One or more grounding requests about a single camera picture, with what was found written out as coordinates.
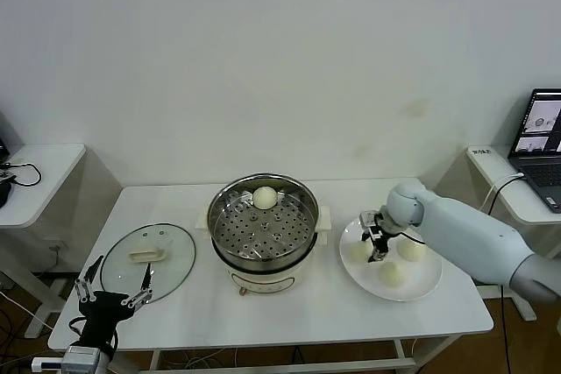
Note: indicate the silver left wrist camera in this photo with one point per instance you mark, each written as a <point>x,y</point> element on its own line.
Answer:
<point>83,358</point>

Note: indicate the grey open laptop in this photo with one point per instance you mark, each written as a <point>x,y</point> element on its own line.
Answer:
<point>541,172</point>

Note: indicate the cream electric cooker pot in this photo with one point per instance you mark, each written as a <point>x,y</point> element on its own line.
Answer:
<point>263,281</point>

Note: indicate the white table frame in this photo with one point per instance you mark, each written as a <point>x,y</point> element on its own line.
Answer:
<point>154,361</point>

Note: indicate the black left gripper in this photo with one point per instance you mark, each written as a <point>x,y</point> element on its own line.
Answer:
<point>103,308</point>

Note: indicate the white steamed baozi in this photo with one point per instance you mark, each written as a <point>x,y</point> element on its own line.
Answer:
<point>391,275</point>
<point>413,252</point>
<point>359,254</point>
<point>264,197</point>

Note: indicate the white round plate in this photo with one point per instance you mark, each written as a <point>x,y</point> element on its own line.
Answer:
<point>421,282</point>

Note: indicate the white side table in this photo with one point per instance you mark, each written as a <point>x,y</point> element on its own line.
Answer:
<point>486,164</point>
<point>44,181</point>

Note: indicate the small black usb hub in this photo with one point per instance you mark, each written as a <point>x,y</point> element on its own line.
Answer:
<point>5,177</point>

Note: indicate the stainless steel steamer basket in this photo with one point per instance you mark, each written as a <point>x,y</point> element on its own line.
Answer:
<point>263,238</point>

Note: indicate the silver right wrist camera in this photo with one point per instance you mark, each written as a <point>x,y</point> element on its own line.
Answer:
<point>367,218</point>

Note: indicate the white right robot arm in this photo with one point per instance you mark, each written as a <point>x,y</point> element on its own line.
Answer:
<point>464,234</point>

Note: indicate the white wall socket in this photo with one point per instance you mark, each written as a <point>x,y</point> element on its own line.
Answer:
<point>55,243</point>

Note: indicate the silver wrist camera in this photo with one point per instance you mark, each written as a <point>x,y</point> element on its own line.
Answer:
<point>367,218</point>
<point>83,358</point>

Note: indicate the white label sticker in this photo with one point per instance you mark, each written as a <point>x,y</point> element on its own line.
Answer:
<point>481,153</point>

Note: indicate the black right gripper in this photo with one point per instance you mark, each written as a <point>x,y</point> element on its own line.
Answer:
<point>382,227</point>

